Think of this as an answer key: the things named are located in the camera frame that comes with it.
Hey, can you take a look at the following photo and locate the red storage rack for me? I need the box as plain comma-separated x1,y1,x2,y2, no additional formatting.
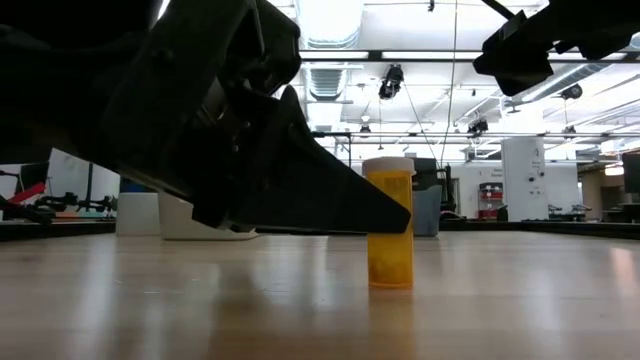
478,181,504,221

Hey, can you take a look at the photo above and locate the grey plastic bin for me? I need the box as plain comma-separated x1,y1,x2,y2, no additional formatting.
412,184,444,238

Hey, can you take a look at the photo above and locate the black overhead frame beam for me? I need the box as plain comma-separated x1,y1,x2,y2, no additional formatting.
298,48,640,64

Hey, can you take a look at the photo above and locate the red bar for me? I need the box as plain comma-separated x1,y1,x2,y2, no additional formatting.
8,181,47,206

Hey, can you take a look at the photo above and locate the white column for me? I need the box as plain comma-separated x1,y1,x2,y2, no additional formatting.
500,136,549,223

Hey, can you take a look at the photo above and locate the orange pill bottle white cap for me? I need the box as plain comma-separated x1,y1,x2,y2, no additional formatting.
361,155,417,291

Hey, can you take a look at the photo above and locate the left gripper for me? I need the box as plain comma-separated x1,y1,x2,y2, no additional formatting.
97,0,303,230

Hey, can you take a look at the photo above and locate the white plastic bin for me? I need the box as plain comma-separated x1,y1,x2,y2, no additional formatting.
158,191,260,242

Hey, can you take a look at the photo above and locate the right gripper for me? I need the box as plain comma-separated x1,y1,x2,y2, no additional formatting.
472,0,640,97

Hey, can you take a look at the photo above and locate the black monitor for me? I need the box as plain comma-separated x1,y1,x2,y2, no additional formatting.
18,160,51,192
621,151,640,195

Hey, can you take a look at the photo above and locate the black table edge rail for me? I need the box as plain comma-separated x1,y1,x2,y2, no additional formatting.
0,218,640,241

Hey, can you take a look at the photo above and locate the white plant pot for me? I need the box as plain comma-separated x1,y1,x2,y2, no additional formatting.
115,191,162,238

